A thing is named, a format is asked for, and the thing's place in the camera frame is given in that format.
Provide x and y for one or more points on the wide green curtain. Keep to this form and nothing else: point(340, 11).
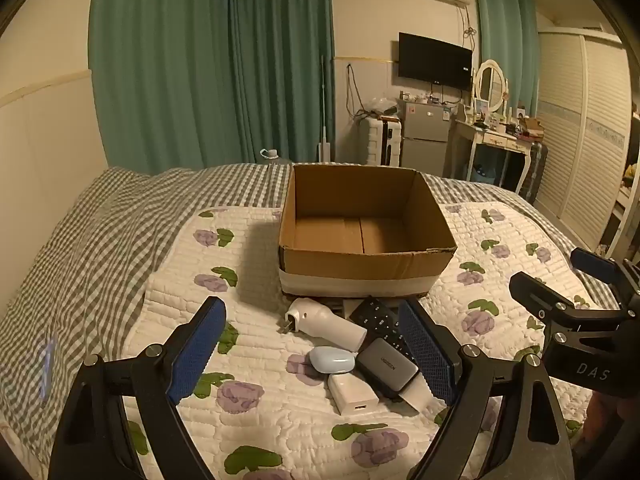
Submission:
point(200, 70)

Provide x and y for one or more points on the black wall television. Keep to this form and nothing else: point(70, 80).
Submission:
point(434, 62)

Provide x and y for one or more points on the silver small fridge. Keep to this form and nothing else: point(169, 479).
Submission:
point(426, 135)

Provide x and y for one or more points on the white power bank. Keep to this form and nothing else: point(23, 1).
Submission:
point(419, 396)

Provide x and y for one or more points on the white mop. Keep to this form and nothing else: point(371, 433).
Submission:
point(324, 150)

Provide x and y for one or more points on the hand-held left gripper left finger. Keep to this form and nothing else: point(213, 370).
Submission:
point(195, 350)

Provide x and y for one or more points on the white oval mirror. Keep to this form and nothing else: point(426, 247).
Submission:
point(490, 85)

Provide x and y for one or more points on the white dressing table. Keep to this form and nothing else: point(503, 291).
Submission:
point(492, 137)

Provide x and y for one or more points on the white charger adapter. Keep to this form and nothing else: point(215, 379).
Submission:
point(352, 392)

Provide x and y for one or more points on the dark suitcase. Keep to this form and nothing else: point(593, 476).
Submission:
point(535, 170)

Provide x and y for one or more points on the white cylindrical plug device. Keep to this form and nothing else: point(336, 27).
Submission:
point(325, 322)

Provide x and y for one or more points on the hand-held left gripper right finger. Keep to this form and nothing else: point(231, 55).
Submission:
point(425, 350)

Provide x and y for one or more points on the cardboard box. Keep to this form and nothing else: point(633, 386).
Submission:
point(365, 225)

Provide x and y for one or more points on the narrow green curtain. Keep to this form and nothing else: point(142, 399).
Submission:
point(505, 40)

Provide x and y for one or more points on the white suitcase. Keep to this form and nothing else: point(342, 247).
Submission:
point(380, 142)

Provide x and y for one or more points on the black remote control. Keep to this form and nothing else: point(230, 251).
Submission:
point(380, 322)

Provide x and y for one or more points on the white louvred wardrobe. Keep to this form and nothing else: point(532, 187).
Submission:
point(575, 135)

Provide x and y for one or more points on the light blue earbuds case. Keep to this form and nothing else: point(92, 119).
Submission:
point(331, 360)

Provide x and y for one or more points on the grey checked bedsheet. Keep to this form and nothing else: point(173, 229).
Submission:
point(80, 260)

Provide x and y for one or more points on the white floral quilt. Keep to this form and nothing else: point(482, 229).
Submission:
point(280, 420)

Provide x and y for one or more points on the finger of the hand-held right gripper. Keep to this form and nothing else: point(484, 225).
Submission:
point(595, 264)
point(537, 295)

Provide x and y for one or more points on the grey charger block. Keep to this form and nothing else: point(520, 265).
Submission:
point(387, 366)

